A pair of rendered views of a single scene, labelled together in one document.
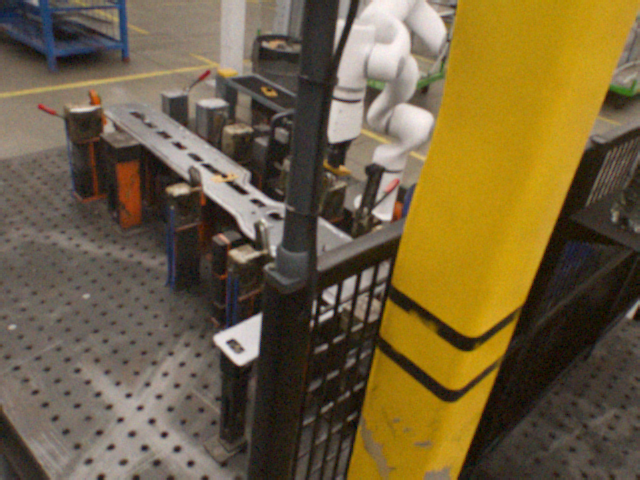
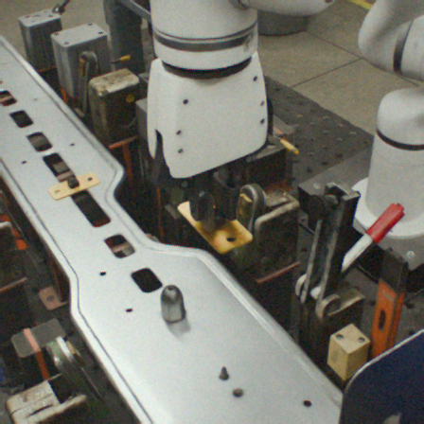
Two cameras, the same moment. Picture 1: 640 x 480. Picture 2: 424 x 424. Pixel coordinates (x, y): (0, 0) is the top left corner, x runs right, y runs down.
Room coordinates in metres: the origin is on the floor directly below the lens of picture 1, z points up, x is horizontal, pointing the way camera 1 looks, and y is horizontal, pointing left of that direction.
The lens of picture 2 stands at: (0.71, -0.14, 1.68)
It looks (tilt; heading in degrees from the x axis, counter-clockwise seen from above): 40 degrees down; 19
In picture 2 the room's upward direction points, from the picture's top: 3 degrees counter-clockwise
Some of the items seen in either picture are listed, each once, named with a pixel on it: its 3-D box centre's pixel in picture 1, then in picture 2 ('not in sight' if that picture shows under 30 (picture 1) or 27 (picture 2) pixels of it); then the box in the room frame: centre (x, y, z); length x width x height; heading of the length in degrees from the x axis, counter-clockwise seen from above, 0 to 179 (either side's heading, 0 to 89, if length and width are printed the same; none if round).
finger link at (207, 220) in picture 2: (330, 154); (190, 199); (1.19, 0.04, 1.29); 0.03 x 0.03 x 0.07; 48
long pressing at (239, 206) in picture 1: (218, 177); (65, 184); (1.53, 0.39, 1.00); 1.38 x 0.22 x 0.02; 48
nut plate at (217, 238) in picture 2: (335, 165); (214, 219); (1.20, 0.03, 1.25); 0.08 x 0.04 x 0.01; 48
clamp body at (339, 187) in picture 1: (326, 234); (269, 293); (1.47, 0.03, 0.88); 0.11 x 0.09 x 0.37; 138
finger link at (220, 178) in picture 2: (344, 150); (235, 182); (1.22, 0.01, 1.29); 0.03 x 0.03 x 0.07; 48
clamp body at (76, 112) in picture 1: (87, 152); not in sight; (1.77, 0.94, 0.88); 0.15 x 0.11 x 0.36; 138
